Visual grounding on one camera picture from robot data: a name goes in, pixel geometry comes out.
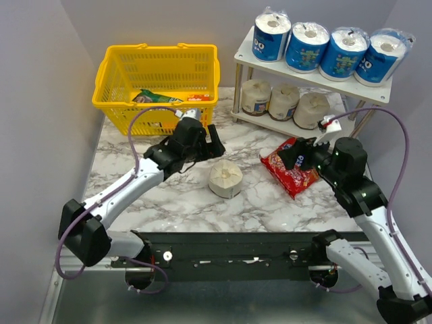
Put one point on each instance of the green snack packet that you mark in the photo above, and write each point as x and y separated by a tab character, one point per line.
147	96

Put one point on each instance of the orange box in basket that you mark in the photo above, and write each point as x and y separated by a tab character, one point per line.
199	97

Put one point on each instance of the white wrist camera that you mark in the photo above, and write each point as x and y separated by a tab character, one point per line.
193	113
329	127

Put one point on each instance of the white two-tier shelf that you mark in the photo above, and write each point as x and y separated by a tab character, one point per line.
343	96

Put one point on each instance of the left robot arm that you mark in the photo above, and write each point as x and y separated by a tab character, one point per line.
84	226

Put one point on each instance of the red snack bag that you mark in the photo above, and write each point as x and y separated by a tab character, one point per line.
294	181

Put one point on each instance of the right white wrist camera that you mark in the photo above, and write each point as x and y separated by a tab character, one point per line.
329	127

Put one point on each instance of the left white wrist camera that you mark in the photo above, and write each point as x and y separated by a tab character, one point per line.
193	113

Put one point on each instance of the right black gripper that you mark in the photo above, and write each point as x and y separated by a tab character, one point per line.
289	155

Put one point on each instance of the blue roll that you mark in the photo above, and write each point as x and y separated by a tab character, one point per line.
306	47
387	50
271	34
347	46

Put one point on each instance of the beige brown roll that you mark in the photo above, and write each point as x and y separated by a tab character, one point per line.
256	95
284	101
311	108

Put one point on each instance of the yellow plastic shopping basket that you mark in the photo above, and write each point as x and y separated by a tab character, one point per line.
174	71

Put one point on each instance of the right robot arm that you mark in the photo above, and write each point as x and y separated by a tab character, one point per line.
401	289

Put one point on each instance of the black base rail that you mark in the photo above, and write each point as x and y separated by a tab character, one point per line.
237	256

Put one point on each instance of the beige brown roll front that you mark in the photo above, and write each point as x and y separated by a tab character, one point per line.
256	95

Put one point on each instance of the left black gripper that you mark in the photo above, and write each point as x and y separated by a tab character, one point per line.
214	149

